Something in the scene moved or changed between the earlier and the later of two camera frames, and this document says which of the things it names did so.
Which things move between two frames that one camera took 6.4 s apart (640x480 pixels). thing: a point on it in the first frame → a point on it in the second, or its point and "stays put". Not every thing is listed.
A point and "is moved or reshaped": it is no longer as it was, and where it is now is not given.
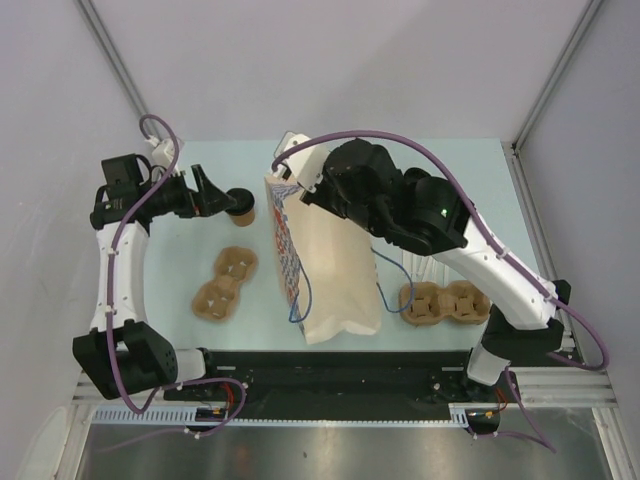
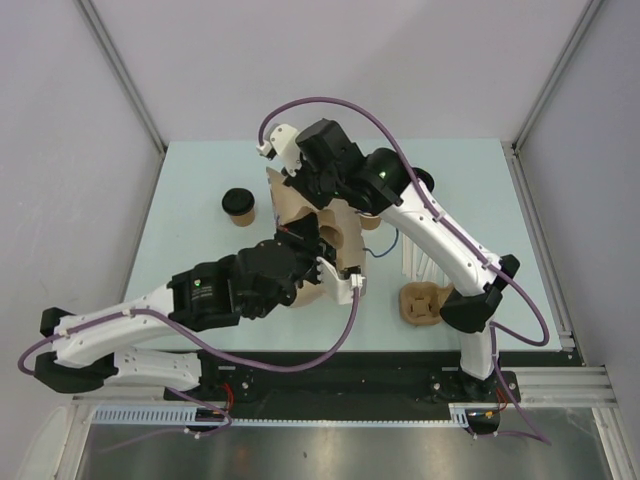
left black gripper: x=211 y=200 → x=303 y=233
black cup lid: x=244 y=201 stays put
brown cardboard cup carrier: x=425 y=303 stays put
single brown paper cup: x=244 y=219 stays put
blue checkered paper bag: x=328 y=263 is moved or reshaped
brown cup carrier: x=216 y=299 is moved or reshaped
